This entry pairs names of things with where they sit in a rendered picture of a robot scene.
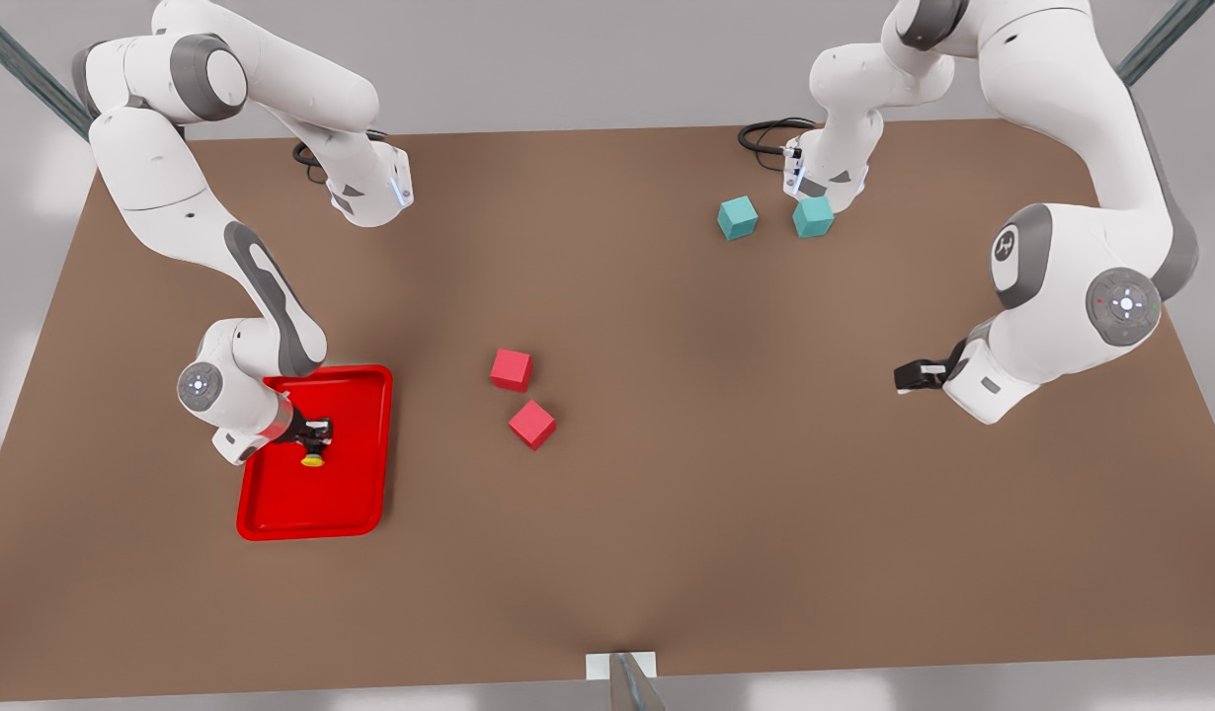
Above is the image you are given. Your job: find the red plastic tray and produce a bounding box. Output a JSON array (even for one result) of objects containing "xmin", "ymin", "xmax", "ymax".
[{"xmin": 236, "ymin": 364, "xmax": 394, "ymax": 542}]

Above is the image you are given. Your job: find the teal cube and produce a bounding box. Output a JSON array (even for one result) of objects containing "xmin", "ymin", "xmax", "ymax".
[
  {"xmin": 792, "ymin": 196, "xmax": 836, "ymax": 239},
  {"xmin": 717, "ymin": 196, "xmax": 760, "ymax": 241}
]

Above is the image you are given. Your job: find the red cube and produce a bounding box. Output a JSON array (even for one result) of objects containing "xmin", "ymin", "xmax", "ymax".
[
  {"xmin": 509, "ymin": 399, "xmax": 557, "ymax": 451},
  {"xmin": 490, "ymin": 348, "xmax": 534, "ymax": 393}
]

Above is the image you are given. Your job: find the black cable loop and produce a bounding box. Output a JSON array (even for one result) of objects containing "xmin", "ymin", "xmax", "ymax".
[
  {"xmin": 738, "ymin": 118, "xmax": 819, "ymax": 172},
  {"xmin": 292, "ymin": 129, "xmax": 389, "ymax": 186}
]

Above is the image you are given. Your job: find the silver frame post with foot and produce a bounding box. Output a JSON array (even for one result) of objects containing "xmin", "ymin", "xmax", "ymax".
[{"xmin": 586, "ymin": 651, "xmax": 668, "ymax": 711}]

